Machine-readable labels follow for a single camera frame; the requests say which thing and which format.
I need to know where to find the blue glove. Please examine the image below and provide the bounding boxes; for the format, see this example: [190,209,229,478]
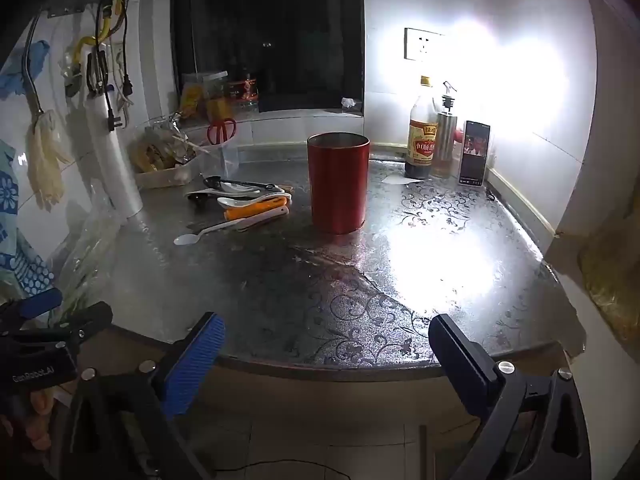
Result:
[0,40,52,101]

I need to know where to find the yellowish plastic bag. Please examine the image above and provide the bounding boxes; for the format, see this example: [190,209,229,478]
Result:
[577,207,640,333]

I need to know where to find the yellow snack packet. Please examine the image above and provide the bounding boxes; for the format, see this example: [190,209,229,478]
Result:
[130,127,176,173]

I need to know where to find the red cylindrical utensil holder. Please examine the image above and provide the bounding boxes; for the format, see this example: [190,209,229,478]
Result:
[306,132,371,235]

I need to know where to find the white plastic spoon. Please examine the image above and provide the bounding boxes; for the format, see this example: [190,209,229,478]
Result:
[173,206,290,247]

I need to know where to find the person's left hand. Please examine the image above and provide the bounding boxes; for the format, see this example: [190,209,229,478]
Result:
[29,389,54,454]

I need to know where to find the red handled scissors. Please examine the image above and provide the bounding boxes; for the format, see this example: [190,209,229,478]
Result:
[206,117,238,146]

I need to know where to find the dark vinegar bottle yellow label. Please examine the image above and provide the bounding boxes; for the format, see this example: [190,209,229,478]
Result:
[404,75,441,181]

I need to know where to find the metal braided hose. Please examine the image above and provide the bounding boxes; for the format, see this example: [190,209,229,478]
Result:
[22,10,47,113]

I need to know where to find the blue patterned cloth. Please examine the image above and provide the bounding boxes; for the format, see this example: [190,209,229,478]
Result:
[0,140,53,293]

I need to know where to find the white roll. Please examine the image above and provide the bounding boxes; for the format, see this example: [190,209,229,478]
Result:
[84,92,147,221]

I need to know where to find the orange handled peeler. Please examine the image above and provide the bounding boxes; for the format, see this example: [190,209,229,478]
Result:
[222,195,291,222]

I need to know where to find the clear jar yellow contents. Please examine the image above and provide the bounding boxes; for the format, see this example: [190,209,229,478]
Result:
[181,71,228,121]

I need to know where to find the white plastic tray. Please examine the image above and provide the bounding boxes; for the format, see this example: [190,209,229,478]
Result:
[134,152,211,190]

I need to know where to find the dark window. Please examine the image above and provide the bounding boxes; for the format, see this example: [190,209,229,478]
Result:
[170,0,366,113]

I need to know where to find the black smartphone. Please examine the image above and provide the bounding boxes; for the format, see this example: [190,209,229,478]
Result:
[458,120,492,187]

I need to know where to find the black plastic ladle spoon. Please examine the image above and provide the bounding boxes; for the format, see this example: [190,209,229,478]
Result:
[187,194,226,211]
[202,175,283,193]

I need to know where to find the white wall socket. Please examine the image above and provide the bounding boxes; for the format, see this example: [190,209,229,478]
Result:
[404,27,447,62]

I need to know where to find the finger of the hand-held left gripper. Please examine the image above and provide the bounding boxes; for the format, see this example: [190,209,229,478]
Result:
[0,287,63,332]
[14,301,113,351]

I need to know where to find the crumpled foil bag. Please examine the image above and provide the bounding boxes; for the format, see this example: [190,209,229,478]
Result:
[150,112,188,141]

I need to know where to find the yellow hose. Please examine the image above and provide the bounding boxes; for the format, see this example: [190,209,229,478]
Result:
[74,0,125,61]

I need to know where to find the white coiled cable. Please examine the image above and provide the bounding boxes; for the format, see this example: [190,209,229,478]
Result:
[111,47,136,111]

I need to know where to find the black power cable with plug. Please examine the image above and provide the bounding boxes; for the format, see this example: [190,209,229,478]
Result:
[97,0,121,133]
[119,0,136,98]

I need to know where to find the steel oil dispenser bottle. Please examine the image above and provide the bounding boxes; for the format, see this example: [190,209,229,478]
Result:
[432,81,462,179]

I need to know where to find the clear plastic bag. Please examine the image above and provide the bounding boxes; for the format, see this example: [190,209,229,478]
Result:
[60,195,123,326]

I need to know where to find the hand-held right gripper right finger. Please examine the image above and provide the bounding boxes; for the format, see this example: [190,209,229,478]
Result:
[428,312,593,480]

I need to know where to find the black hanging clip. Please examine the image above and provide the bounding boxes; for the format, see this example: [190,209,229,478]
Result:
[85,50,108,98]

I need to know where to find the disposable wooden chopsticks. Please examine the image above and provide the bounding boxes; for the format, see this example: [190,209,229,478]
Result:
[170,132,218,153]

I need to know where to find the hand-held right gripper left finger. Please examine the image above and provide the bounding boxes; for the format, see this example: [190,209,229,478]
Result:
[60,312,227,480]

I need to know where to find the bottle with red black label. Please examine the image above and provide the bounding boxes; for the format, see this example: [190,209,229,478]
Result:
[227,72,260,112]

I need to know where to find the clear plastic container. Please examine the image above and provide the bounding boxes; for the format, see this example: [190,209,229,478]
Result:
[200,140,241,181]

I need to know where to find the cream rubber gloves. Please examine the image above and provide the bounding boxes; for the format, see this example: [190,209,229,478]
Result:
[26,109,75,212]

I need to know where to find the white dotted rice paddle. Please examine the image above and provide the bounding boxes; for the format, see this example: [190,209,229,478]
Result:
[184,185,293,202]

